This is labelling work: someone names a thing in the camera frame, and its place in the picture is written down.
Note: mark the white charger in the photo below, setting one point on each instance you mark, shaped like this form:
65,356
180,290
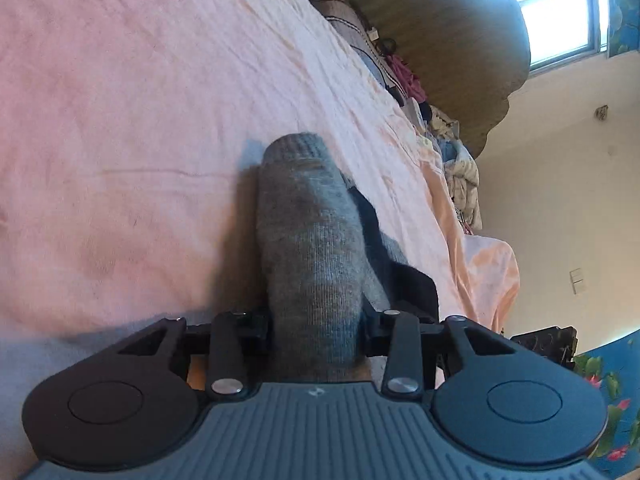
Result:
372,35

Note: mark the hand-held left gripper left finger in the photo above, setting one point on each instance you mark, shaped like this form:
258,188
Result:
226,345

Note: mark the blue floral curtain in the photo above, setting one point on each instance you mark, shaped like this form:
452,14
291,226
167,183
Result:
622,5
612,385

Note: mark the pile of crumpled clothes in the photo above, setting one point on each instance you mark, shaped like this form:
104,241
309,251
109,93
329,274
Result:
462,180

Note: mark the wall hook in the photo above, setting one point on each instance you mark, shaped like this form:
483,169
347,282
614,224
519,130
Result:
601,112

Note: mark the grey knitted sock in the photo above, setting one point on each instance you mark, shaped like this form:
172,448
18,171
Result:
310,260

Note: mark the pink bed sheet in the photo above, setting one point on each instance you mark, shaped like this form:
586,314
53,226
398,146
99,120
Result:
125,110

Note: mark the magenta cloth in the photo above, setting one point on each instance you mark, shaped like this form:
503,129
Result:
407,77

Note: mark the black garment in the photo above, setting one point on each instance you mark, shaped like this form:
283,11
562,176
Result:
415,285

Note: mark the grey striped blanket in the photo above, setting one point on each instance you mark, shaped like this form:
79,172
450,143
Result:
345,15

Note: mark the white wall switch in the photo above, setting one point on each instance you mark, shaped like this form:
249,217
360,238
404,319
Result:
579,281

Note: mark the window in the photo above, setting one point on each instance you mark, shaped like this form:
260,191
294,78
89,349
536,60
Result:
550,15

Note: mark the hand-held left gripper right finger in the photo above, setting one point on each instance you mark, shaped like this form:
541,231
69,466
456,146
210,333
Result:
402,345

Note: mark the blue cloth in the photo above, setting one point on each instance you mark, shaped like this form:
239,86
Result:
370,62

